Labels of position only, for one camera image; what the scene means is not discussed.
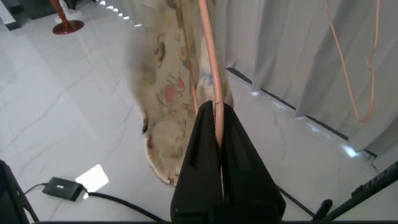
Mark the cream printed garment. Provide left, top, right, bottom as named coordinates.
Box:
left=126, top=0, right=234, bottom=187

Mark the white curtain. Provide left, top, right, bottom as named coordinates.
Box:
left=214, top=0, right=398, bottom=155

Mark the black clothes rack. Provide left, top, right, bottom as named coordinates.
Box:
left=275, top=161, right=398, bottom=222

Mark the thick black power cable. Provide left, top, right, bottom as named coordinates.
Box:
left=83, top=191, right=167, bottom=223

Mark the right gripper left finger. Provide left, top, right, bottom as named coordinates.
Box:
left=170, top=100, right=223, bottom=223

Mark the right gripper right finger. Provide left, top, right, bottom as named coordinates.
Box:
left=221, top=104, right=287, bottom=223

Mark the black power adapter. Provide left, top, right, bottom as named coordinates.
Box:
left=42, top=176, right=85, bottom=202

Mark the pink clothes hanger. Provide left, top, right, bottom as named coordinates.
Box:
left=325, top=0, right=381, bottom=123
left=178, top=0, right=225, bottom=200

